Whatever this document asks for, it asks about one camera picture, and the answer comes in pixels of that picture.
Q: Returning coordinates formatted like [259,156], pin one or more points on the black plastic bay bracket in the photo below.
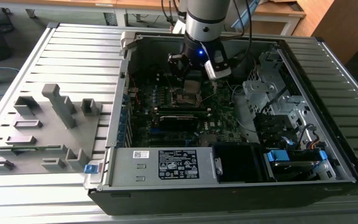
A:
[271,126]

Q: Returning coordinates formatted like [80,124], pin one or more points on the small blue case latch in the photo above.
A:
[91,169]

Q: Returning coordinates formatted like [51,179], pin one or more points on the silver power supply unit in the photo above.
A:
[126,168]

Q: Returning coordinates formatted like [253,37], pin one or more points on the silver metal drive cage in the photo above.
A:
[259,88]

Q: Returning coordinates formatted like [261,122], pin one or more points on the black graphics card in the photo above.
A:
[178,123]

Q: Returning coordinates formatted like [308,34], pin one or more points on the brown wooden cabinet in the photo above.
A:
[346,23]

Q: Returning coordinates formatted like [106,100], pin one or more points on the grey plastic parts rack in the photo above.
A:
[51,140]

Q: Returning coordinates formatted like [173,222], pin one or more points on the wooden desk white legs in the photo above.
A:
[72,2]
[278,11]

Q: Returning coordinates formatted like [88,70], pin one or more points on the silver square CPU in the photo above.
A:
[193,86]

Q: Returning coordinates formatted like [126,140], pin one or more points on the black open PC case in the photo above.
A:
[197,200]

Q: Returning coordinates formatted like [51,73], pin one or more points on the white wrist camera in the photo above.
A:
[217,67]

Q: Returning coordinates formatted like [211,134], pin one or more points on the pale blue teach pendant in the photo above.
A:
[239,21]

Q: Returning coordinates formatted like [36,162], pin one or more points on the blue expansion slot strip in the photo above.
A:
[123,121]

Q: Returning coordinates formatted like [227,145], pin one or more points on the blue disk carrier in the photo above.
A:
[278,156]

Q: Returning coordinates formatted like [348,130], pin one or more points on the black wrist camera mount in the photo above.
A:
[175,65]

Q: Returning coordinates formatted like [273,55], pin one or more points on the square chipset heat sink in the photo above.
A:
[207,140]

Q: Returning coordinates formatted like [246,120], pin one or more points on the grey case release latch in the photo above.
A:
[127,38]

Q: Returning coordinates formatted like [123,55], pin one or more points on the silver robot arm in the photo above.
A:
[203,23]

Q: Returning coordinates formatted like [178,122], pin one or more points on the black CPU socket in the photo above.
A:
[178,99]

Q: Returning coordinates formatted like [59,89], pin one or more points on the green motherboard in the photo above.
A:
[225,121]

